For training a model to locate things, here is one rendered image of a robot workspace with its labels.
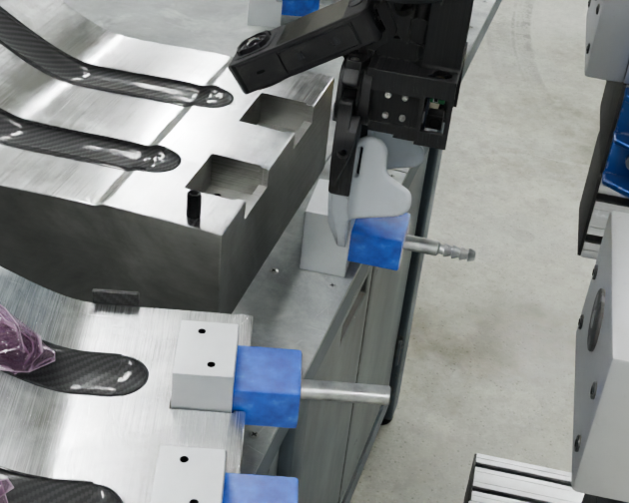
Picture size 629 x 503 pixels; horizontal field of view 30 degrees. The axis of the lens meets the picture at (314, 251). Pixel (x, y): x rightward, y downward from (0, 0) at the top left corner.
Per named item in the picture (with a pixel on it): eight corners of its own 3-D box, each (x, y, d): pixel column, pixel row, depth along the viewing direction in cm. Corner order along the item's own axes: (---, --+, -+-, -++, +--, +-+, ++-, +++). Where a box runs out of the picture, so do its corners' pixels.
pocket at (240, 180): (266, 210, 88) (270, 167, 86) (241, 247, 84) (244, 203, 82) (210, 195, 89) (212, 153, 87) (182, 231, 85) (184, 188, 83)
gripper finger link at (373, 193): (397, 270, 85) (419, 150, 82) (317, 254, 86) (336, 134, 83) (402, 256, 88) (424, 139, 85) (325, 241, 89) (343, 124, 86)
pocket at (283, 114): (311, 145, 97) (314, 105, 95) (290, 175, 93) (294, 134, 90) (259, 132, 98) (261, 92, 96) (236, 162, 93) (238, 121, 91)
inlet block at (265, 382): (382, 400, 76) (393, 335, 73) (385, 456, 72) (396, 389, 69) (178, 385, 75) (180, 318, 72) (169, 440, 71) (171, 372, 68)
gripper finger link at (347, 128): (345, 203, 83) (364, 81, 80) (323, 199, 83) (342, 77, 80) (355, 184, 87) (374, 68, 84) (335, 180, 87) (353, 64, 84)
